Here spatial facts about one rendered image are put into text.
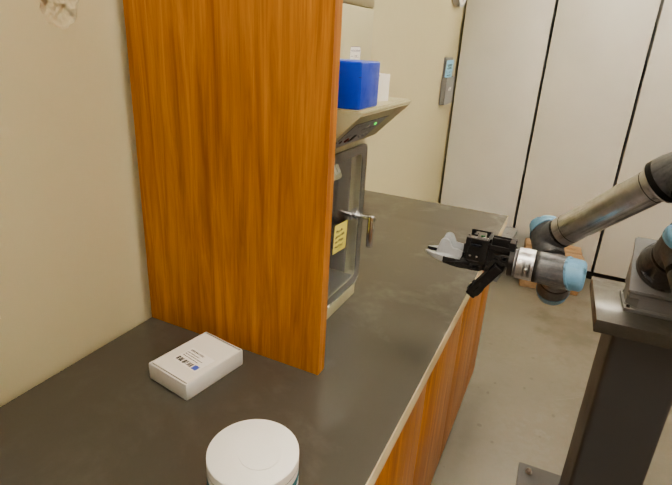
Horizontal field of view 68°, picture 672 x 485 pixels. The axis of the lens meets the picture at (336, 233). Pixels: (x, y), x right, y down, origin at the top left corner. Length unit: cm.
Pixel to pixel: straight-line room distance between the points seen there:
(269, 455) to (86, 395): 52
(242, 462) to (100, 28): 89
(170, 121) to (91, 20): 24
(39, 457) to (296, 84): 79
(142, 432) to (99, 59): 76
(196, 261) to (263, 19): 56
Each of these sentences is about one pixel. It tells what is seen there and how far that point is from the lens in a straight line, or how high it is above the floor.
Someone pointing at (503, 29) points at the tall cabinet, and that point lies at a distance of 407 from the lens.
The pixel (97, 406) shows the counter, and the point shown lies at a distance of 114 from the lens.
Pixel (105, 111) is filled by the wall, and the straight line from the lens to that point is 123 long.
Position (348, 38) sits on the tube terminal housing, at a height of 164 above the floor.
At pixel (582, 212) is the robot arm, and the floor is 129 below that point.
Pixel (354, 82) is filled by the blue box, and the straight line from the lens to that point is 101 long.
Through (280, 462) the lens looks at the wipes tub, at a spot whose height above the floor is 109.
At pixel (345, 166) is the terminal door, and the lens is 122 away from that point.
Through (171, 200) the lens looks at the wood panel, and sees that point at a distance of 121.
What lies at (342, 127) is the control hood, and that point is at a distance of 102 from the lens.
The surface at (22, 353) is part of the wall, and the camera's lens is 124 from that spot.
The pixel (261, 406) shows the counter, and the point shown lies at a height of 94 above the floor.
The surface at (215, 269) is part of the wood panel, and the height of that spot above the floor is 113.
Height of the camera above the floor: 164
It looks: 21 degrees down
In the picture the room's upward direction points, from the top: 3 degrees clockwise
